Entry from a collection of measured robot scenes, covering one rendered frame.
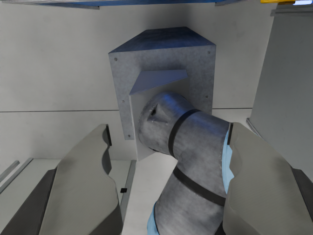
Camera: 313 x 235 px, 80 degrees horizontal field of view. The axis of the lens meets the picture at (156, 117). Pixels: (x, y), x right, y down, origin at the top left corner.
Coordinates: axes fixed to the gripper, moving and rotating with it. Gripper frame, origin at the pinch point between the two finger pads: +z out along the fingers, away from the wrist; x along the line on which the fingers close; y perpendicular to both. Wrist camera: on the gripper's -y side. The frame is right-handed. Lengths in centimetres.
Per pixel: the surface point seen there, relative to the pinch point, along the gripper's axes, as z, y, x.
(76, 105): 145, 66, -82
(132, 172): 124, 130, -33
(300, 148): 72, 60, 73
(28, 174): 122, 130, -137
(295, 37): 106, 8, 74
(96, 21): 145, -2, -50
